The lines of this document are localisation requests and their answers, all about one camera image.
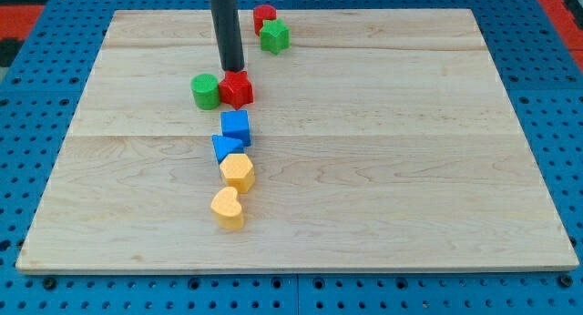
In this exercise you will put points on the red star block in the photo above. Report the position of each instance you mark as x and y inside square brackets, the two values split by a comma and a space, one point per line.
[236, 89]

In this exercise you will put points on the blue triangle block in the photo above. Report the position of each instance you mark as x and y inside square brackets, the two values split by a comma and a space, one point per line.
[223, 146]

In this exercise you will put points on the green star block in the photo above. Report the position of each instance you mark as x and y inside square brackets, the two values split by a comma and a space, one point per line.
[274, 36]

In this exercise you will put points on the yellow hexagon block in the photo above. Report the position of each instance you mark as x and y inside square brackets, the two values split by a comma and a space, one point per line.
[237, 171]

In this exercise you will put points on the blue cube block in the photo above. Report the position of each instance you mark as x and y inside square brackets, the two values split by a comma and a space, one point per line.
[236, 124]

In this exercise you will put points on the yellow heart block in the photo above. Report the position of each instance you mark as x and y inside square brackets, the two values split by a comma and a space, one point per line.
[227, 210]

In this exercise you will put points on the light wooden board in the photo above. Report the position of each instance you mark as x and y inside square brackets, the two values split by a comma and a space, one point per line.
[383, 141]

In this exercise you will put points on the green cylinder block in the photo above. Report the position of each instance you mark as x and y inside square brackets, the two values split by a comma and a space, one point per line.
[205, 90]

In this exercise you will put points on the red cylinder block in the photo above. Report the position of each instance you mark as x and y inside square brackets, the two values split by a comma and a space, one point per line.
[261, 13]

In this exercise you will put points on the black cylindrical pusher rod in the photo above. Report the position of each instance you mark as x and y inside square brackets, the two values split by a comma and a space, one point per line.
[226, 22]

